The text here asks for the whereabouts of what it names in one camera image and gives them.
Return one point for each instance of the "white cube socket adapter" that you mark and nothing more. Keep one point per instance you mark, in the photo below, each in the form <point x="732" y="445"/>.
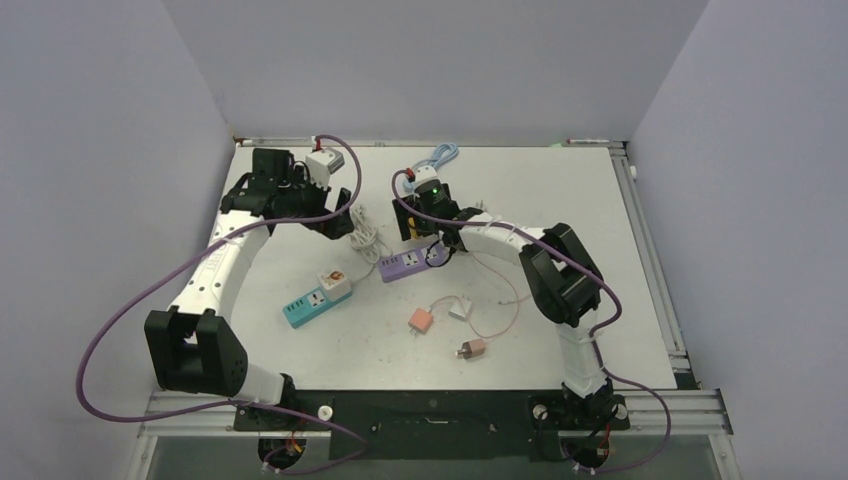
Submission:
<point x="334" y="284"/>

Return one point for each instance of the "purple power strip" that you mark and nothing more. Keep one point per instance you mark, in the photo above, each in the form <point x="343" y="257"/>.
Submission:
<point x="411" y="262"/>

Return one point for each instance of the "brown wall charger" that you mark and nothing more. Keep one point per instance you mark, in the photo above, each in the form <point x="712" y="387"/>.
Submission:
<point x="471" y="349"/>

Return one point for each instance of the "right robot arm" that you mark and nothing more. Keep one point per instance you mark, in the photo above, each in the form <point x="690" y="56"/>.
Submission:
<point x="564" y="281"/>

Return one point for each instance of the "aluminium right frame rail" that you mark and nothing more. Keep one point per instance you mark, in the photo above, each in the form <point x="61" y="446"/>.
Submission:
<point x="672" y="334"/>

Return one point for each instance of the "aluminium frame rail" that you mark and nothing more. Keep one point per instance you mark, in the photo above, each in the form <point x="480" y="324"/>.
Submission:
<point x="672" y="334"/>
<point x="692" y="412"/>

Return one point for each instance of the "aluminium front frame rail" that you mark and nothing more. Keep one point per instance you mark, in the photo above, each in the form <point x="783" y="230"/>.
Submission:
<point x="692" y="412"/>

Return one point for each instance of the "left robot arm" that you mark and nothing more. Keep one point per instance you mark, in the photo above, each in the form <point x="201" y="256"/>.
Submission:
<point x="192" y="344"/>

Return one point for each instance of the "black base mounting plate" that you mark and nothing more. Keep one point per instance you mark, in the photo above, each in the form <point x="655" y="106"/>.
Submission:
<point x="441" y="424"/>

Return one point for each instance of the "pink wall charger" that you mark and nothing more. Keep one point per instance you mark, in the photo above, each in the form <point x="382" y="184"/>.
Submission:
<point x="420" y="321"/>

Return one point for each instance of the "yellow cube socket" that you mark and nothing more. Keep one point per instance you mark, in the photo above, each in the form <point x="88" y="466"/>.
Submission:
<point x="416" y="230"/>

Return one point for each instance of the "teal power strip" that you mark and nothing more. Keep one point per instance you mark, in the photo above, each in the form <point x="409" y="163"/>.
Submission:
<point x="309" y="306"/>

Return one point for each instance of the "small white wall charger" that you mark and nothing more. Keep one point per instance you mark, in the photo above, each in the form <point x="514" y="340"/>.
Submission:
<point x="461" y="308"/>

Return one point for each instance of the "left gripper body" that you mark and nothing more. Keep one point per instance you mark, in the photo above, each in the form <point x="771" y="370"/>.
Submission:
<point x="307" y="200"/>

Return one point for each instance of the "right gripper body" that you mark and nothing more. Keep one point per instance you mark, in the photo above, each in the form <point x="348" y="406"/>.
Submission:
<point x="424" y="226"/>

